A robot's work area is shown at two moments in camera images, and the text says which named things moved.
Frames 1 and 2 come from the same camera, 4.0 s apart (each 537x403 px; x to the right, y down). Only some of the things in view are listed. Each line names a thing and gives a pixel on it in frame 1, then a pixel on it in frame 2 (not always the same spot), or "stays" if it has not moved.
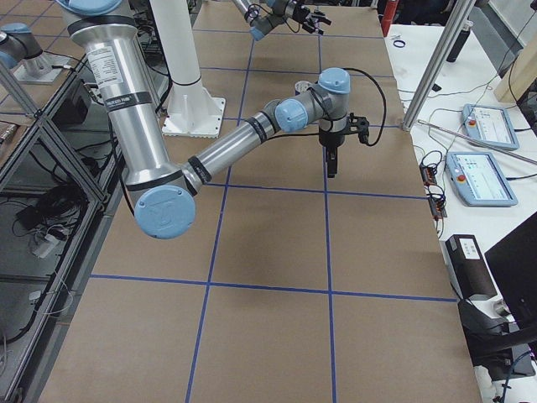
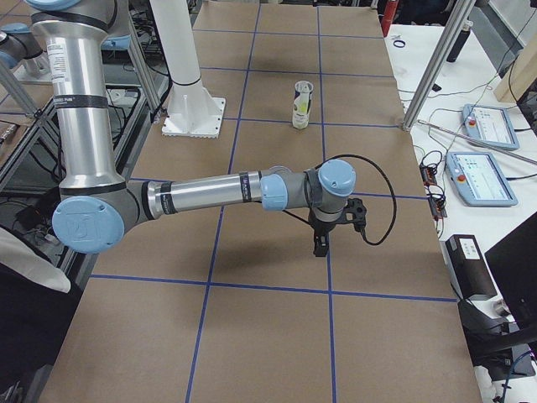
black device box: (468, 269) stays
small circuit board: (437, 200) stays
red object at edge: (389, 9) stays
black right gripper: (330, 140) -> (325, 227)
